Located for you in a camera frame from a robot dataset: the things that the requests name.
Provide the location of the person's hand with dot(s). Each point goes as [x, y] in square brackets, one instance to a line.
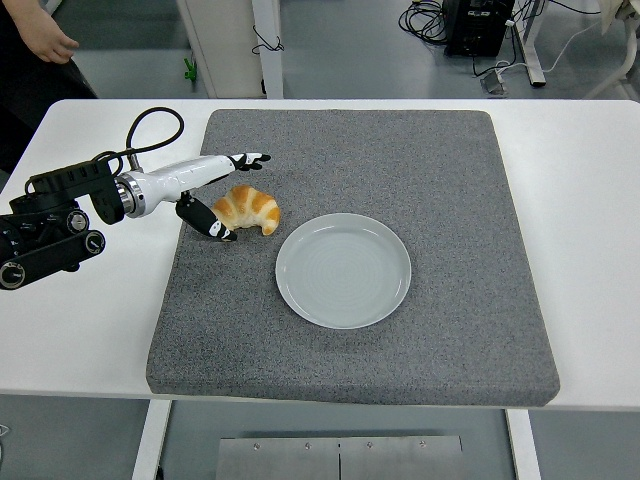
[42, 35]

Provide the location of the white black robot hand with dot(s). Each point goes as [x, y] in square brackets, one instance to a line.
[180, 175]

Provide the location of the golden croissant bread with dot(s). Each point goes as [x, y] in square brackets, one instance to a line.
[250, 205]

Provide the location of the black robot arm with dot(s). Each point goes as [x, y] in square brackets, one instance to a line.
[50, 200]

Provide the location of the round grey plate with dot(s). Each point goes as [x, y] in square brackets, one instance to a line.
[345, 280]

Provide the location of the grey metal plate with screws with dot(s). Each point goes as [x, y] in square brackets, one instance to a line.
[300, 460]

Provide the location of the person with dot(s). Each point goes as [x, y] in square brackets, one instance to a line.
[30, 95]

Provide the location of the small green floor object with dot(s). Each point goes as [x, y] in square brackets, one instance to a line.
[190, 72]

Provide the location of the white cabinet panel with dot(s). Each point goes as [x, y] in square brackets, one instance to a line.
[225, 50]

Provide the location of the grey felt mat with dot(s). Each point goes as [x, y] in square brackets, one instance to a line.
[350, 160]

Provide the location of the white table leg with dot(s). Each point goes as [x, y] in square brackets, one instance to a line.
[150, 440]
[524, 445]

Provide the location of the grey foot pedal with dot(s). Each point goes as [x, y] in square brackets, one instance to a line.
[495, 85]

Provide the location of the black computer case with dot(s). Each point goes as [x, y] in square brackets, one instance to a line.
[475, 30]

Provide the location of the white desk leg with foot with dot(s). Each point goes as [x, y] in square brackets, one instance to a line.
[535, 70]

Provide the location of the cream cloth item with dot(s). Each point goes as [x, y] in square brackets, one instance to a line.
[612, 12]

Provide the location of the white curved stand leg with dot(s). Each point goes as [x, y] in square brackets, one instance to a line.
[627, 50]

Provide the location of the white square post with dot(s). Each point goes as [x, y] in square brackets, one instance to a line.
[270, 75]

